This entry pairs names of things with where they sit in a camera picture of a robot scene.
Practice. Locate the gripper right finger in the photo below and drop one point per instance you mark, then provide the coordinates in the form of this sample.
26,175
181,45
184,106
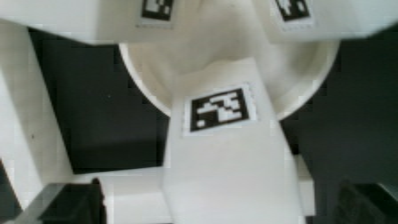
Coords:
367,203

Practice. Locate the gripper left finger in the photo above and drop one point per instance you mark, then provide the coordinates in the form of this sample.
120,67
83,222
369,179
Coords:
69,204

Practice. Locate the white stool leg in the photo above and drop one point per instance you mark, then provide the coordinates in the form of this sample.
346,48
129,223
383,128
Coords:
230,177
316,20
104,21

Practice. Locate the white round stool seat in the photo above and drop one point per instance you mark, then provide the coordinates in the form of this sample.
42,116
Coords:
294,65

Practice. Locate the white U-shaped fence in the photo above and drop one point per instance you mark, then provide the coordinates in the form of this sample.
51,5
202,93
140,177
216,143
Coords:
33,149

